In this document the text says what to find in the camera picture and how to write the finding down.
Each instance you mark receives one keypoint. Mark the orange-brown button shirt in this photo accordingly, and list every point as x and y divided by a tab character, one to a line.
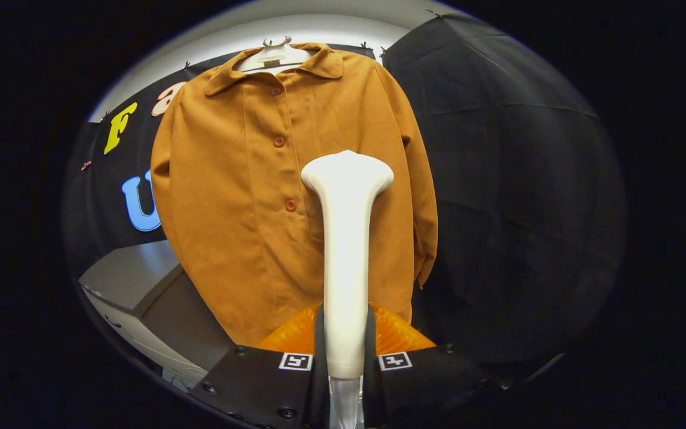
230	208

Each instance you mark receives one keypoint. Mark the white garment steamer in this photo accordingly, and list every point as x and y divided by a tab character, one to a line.
346	268

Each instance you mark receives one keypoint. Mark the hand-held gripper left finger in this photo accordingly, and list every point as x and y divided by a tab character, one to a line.
321	381

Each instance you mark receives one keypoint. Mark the grey cabinet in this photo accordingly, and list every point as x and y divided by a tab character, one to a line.
134	274

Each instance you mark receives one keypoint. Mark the white clothes hanger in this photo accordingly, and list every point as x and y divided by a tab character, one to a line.
274	58

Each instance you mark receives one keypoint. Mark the black backdrop cloth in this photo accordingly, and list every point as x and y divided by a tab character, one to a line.
527	179

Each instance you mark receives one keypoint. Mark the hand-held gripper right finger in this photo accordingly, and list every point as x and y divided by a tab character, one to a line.
370	387

